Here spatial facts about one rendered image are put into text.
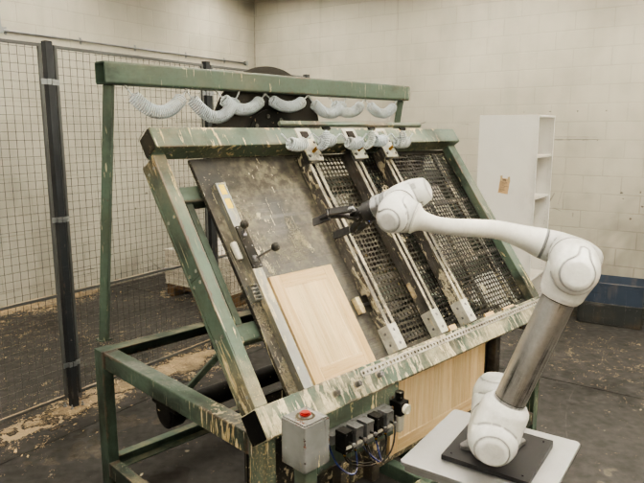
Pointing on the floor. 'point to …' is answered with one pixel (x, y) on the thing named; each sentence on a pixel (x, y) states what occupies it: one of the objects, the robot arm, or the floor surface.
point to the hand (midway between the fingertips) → (326, 228)
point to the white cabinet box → (517, 174)
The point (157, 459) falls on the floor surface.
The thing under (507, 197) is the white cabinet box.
